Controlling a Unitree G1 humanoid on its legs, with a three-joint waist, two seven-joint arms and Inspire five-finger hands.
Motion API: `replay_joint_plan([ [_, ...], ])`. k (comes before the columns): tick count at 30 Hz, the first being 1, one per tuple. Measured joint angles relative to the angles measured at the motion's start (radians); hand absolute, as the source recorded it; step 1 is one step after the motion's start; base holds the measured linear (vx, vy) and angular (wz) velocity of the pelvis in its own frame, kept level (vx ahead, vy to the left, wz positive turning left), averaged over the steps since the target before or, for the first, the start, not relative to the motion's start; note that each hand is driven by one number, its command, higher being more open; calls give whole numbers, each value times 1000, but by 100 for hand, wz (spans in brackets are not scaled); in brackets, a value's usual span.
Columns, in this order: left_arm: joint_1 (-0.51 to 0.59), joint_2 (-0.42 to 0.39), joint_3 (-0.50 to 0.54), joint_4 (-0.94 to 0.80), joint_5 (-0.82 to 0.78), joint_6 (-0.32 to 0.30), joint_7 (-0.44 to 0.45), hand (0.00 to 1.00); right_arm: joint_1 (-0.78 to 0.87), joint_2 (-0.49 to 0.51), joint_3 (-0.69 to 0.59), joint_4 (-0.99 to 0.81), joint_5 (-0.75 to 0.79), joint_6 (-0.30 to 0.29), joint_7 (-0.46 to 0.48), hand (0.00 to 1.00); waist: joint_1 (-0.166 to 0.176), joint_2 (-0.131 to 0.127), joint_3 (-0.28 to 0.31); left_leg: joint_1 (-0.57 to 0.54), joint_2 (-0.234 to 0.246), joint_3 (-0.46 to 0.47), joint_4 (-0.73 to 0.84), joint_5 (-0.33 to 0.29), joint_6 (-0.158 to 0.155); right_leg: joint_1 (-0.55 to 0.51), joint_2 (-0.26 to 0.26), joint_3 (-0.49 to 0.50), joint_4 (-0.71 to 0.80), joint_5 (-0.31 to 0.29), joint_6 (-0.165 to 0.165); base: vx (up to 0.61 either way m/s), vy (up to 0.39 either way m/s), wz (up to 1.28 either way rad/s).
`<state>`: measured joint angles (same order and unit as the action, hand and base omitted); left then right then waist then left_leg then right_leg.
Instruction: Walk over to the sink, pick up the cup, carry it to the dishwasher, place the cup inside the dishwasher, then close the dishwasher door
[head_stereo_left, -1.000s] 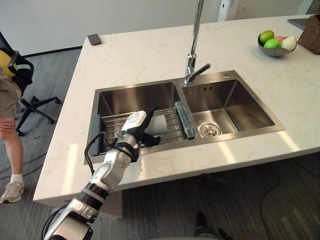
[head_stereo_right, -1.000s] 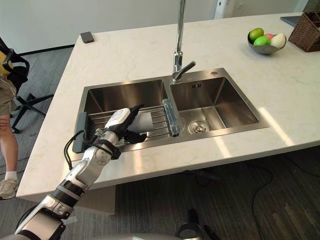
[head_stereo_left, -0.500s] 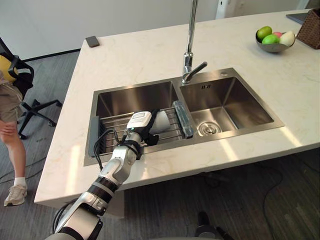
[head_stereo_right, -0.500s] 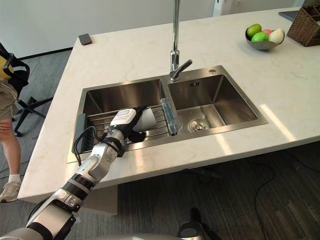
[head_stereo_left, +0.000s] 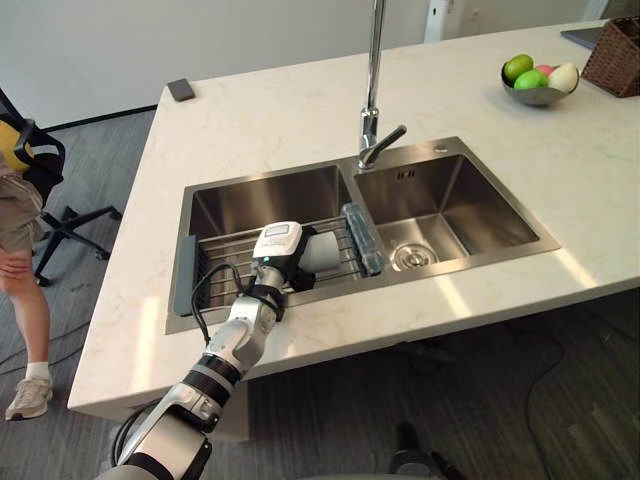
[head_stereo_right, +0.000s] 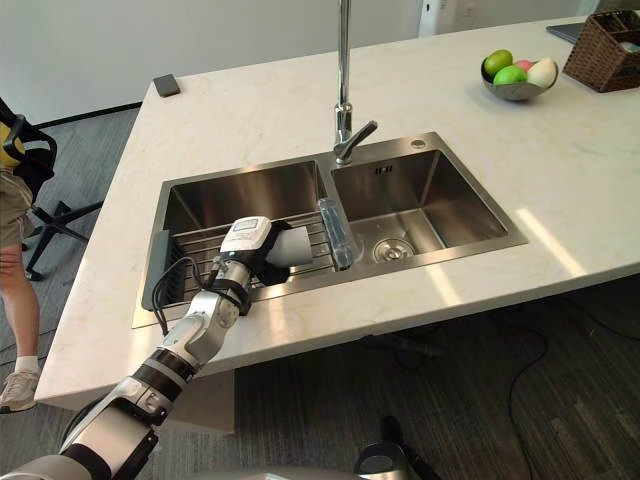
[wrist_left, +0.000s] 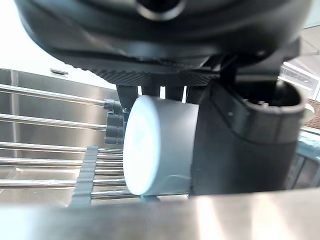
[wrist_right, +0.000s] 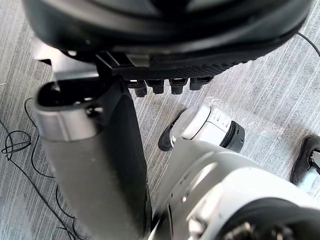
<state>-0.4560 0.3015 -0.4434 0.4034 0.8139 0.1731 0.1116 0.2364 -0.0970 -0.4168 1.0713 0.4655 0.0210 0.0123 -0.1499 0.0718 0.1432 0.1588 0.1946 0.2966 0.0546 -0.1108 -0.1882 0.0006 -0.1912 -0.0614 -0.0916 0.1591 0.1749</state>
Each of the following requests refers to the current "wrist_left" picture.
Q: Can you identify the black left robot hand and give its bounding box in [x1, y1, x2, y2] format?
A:
[12, 0, 316, 196]

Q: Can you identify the white plastic cup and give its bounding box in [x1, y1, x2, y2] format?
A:
[123, 95, 201, 196]

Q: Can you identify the roll-up steel rod drying rack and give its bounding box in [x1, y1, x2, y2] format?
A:
[0, 83, 191, 209]

